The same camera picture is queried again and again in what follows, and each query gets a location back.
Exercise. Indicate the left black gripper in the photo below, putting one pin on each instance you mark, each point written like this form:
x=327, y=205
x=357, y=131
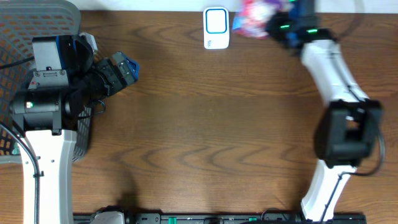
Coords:
x=117, y=72

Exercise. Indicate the purple pink snack packet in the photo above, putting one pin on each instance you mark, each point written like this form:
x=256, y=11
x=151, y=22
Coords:
x=253, y=16

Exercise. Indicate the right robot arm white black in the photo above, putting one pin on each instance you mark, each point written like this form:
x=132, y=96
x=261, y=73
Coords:
x=348, y=140

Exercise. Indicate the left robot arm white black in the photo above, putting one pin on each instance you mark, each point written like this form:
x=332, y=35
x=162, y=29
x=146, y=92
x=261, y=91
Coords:
x=45, y=115

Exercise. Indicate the white barcode scanner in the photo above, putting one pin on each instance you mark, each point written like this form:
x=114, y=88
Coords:
x=216, y=28

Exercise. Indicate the grey plastic mesh basket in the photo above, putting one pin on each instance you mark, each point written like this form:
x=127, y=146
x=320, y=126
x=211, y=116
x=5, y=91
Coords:
x=21, y=21

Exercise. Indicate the black mounting rail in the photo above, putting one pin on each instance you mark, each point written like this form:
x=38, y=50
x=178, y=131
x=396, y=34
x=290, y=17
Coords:
x=271, y=217

